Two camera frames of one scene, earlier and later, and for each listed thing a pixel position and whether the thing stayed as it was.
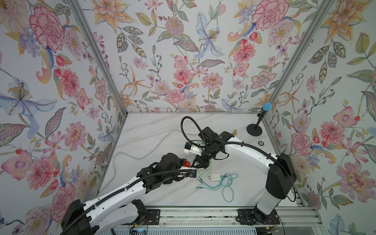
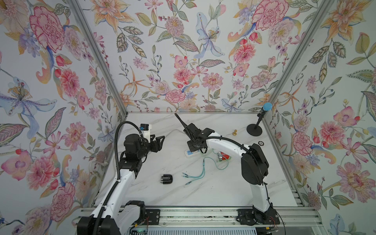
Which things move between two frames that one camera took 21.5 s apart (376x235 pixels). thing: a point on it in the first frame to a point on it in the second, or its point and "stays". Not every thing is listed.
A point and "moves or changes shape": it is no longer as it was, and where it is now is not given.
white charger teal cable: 226,180 moves or changes shape
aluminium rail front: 222,217 stays
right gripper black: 200,162 to 189,143
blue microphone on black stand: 253,129 stays
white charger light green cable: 197,167 to 222,169
